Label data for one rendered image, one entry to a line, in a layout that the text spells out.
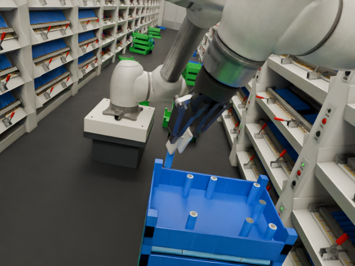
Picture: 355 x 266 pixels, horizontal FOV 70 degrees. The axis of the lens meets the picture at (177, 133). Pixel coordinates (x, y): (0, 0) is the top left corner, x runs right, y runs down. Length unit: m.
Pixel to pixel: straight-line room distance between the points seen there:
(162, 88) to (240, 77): 0.90
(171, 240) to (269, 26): 0.42
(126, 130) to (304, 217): 0.84
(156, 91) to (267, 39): 0.99
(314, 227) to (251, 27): 0.71
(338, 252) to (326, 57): 0.56
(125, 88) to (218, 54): 0.93
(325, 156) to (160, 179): 0.50
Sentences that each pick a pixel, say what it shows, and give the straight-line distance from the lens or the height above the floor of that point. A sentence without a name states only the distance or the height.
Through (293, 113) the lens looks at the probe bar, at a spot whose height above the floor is 0.53.
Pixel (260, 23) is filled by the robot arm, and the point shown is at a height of 0.83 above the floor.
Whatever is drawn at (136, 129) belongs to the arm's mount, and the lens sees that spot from 1.26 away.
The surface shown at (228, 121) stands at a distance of 2.02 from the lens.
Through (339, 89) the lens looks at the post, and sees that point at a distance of 0.86.
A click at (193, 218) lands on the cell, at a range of 0.54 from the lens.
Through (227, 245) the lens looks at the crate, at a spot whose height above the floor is 0.43.
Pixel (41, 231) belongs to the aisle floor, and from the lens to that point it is 1.14.
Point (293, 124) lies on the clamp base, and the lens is 1.08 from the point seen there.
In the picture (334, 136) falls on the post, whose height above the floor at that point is 0.58.
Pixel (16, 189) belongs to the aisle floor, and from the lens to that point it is 1.34.
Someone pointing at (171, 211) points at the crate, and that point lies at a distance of 0.63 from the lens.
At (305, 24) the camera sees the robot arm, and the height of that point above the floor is 0.84.
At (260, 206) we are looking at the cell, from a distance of 0.64.
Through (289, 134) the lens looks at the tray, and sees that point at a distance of 1.05.
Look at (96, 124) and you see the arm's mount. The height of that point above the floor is 0.25.
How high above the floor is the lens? 0.84
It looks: 26 degrees down
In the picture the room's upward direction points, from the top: 12 degrees clockwise
